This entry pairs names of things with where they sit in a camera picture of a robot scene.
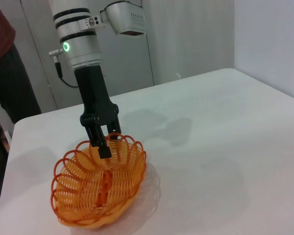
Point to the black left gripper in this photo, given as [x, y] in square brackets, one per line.
[95, 98]

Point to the orange woven plastic basket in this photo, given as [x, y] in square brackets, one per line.
[105, 180]

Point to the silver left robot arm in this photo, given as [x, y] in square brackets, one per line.
[84, 50]

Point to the person in maroon shirt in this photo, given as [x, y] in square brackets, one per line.
[0, 29]

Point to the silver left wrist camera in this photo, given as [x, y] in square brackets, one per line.
[125, 17]

